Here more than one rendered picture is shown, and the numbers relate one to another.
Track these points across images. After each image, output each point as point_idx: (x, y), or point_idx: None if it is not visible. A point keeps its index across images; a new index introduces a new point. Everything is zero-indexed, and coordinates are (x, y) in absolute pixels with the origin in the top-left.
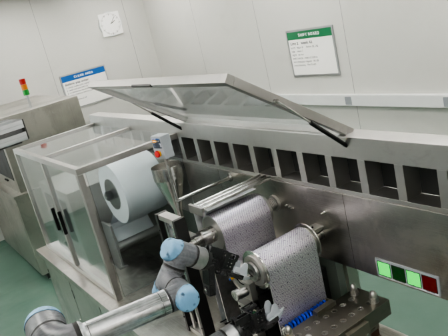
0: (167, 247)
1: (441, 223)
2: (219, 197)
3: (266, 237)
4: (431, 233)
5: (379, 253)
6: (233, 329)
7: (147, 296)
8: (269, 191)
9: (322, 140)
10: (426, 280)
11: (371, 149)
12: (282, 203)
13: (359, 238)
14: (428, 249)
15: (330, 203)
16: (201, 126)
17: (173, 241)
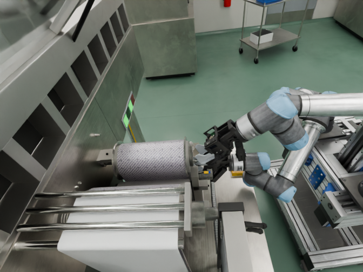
0: (288, 98)
1: (121, 56)
2: (135, 204)
3: None
4: (122, 68)
5: (120, 115)
6: (234, 154)
7: (319, 97)
8: (47, 218)
9: (56, 51)
10: (132, 99)
11: (86, 29)
12: (68, 200)
13: (113, 121)
14: (125, 80)
15: (93, 118)
16: None
17: (281, 93)
